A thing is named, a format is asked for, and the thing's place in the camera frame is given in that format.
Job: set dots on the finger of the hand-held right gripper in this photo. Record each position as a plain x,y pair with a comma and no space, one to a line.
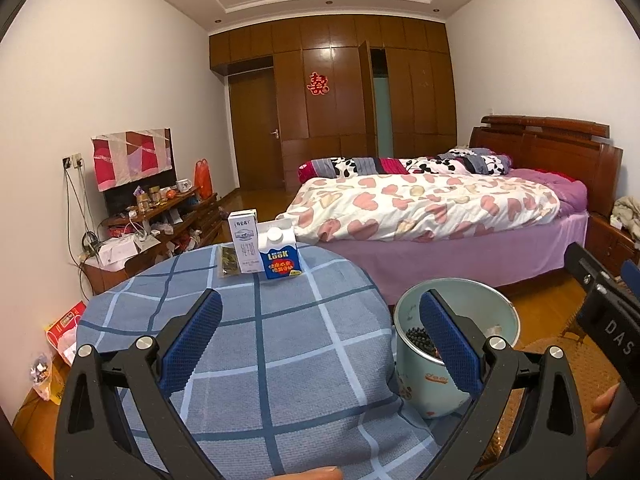
587,270
631,280

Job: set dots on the wooden bed frame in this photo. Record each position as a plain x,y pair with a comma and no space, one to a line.
550,152

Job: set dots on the red gift box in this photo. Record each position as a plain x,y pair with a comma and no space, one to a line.
65,322

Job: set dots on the orange plastic bag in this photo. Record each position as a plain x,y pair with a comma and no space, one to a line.
203,180

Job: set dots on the gold tin jar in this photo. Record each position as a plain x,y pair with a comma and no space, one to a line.
143,201
155,196

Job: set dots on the red paper wall decoration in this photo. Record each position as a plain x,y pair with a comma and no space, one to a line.
318,84

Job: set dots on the beige crumpled cloth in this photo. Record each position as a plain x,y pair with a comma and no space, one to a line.
627,215

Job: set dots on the wooden nightstand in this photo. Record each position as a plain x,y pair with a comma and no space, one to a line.
607,245

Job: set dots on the wooden wardrobe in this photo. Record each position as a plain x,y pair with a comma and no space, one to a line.
340,85

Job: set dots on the wall socket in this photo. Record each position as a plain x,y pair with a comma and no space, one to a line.
72,161

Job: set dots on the brown woven floor mat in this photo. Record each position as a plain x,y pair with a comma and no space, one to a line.
590,375

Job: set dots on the white box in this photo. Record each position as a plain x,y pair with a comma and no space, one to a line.
117,252

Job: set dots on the wooden television stand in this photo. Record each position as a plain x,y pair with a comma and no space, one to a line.
205,215

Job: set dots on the light green trash bin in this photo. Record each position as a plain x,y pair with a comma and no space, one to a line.
425,380

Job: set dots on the black television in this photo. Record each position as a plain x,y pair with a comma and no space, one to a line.
117,202

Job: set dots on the person's right hand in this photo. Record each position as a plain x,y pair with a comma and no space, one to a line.
602,402

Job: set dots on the blue plaid tablecloth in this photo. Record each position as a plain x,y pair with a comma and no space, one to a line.
300,360

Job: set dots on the person's left hand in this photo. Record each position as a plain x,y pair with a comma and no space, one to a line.
315,475

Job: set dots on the blue carton with white cap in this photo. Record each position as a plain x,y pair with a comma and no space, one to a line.
280,260

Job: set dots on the cow print blanket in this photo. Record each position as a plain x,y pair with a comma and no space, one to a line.
350,166

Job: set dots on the dark green snack packet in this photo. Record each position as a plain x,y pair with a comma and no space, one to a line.
229,262

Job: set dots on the wooden door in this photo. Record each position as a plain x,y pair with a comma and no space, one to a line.
255,130

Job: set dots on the pink patchwork cloth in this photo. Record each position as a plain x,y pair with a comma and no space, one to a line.
130,157

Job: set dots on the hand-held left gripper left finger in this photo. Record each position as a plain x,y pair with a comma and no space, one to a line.
192,342

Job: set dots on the white patterned mug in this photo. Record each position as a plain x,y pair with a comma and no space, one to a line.
183,185

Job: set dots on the white milk carton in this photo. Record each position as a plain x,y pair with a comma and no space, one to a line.
245,245

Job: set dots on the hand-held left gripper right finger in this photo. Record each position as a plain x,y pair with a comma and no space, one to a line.
450,345

